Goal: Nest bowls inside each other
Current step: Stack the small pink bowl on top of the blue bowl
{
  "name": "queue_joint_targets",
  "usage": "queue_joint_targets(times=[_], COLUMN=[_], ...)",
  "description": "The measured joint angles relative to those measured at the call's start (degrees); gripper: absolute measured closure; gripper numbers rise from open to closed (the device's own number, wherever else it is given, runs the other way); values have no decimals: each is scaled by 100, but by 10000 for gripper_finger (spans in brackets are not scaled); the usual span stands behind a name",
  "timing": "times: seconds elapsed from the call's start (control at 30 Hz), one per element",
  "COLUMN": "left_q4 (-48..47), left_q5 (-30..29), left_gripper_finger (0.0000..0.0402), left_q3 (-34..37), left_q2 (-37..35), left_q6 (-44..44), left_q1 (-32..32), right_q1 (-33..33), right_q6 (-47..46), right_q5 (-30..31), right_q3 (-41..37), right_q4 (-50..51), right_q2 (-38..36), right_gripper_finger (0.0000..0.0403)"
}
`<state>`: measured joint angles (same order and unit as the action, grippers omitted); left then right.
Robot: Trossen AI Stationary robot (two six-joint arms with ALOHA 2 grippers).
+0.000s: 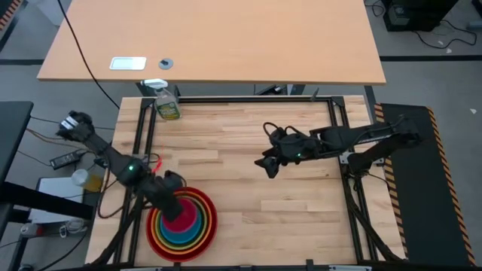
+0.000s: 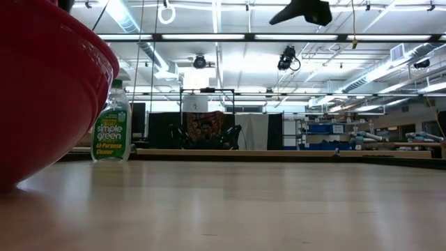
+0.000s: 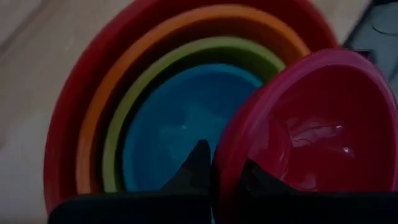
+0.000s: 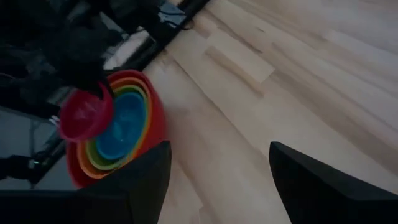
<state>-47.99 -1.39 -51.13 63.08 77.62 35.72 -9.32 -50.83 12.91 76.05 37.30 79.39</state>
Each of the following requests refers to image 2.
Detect wooden background table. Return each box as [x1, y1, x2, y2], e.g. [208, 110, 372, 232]
[134, 149, 433, 160]

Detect blue storage bins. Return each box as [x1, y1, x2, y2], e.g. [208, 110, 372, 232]
[307, 123, 346, 135]

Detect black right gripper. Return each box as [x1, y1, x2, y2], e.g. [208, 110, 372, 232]
[268, 0, 333, 27]

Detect black overhead camera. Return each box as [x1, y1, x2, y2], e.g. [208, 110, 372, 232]
[277, 45, 302, 72]

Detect silver ceiling duct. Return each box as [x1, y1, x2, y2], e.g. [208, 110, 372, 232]
[104, 0, 175, 76]

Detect red patterned cloth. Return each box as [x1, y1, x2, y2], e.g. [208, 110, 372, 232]
[185, 111, 226, 142]

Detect black monitor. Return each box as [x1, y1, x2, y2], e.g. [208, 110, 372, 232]
[131, 102, 147, 139]

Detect person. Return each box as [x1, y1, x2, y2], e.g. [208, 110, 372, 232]
[194, 120, 220, 151]

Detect simple green cleaner bottle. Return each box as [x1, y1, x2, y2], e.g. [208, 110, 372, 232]
[91, 79, 133, 163]

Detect round black ceiling device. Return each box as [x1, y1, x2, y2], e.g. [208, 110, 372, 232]
[192, 54, 208, 70]

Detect black curtain panel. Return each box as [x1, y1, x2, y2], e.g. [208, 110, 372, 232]
[147, 112, 187, 150]

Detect red plastic bowl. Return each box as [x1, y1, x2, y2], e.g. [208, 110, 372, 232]
[0, 0, 121, 192]

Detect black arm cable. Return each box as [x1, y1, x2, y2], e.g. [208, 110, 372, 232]
[91, 0, 112, 31]

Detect white hanging ring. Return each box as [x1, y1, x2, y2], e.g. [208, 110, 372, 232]
[157, 2, 177, 26]

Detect black overhead frame bar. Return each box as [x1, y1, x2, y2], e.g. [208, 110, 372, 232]
[96, 32, 446, 44]

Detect white curtain panel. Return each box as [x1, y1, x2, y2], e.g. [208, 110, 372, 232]
[233, 114, 270, 151]

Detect yellow hanging cable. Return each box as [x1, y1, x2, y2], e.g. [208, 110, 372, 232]
[350, 0, 359, 50]

